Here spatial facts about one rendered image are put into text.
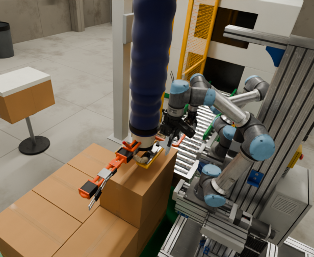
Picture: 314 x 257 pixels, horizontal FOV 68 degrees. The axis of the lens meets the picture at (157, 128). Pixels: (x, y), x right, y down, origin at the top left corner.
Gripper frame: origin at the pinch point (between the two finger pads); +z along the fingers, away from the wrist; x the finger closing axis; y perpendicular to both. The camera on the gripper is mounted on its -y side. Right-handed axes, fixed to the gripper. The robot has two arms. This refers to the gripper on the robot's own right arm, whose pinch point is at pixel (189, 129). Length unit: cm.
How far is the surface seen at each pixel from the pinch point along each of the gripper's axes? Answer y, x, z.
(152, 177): 41.9, -8.8, 24.2
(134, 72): 41, -29, -54
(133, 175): 48, -22, 24
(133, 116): 38, -30, -21
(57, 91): -131, -309, 118
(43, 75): -21, -195, 16
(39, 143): -4, -208, 115
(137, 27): 41, -29, -79
